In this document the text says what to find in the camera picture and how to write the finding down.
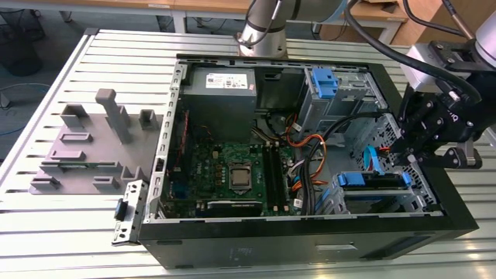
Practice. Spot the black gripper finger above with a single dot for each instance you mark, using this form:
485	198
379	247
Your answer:
420	122
453	158

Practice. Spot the hard disk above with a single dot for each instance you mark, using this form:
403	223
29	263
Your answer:
351	179

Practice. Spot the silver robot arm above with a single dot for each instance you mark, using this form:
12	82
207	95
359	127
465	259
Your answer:
263	40

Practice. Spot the metal disk bay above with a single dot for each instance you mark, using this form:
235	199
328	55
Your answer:
376	194

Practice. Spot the metal drive cage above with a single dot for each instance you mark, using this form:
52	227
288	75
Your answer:
348	104

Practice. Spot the blue drive latch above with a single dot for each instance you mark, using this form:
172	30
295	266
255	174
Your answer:
323	84

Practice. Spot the wooden top desk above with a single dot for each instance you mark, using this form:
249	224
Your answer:
379	14

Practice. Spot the green motherboard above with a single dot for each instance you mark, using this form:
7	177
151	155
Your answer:
248	151

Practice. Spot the CPU socket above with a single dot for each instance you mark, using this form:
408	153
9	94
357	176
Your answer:
241	165

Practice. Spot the silver CPU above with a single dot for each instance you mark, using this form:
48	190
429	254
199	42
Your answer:
240	178

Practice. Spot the grey power supply unit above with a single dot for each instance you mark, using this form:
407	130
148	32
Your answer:
216	113

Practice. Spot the black PC case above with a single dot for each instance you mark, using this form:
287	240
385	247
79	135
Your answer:
271	250

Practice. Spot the black graphics card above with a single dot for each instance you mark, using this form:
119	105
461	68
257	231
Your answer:
232	207

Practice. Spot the grey parts rack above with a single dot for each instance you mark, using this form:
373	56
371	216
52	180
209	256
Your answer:
100	151

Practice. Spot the green RAM stick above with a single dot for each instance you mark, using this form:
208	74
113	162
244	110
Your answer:
87	166

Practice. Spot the black round bin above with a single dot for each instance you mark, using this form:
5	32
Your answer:
19	58

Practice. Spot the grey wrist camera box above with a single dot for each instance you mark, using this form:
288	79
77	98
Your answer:
416	67

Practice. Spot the metal expansion slot bracket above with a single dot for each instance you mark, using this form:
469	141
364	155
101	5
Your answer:
133	203

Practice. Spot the white frame desk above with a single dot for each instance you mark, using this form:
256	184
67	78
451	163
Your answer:
116	6

